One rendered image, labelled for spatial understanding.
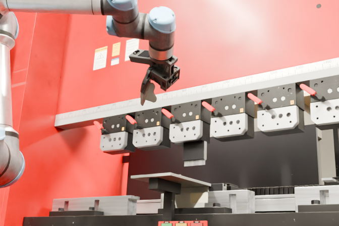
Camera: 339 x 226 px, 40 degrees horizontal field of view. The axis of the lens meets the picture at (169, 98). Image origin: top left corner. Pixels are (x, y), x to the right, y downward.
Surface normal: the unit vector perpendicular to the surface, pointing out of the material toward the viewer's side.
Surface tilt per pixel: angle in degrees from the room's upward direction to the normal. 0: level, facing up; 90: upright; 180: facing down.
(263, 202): 90
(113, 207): 90
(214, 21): 90
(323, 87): 90
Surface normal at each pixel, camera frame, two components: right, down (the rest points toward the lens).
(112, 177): 0.81, -0.15
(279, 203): -0.59, -0.29
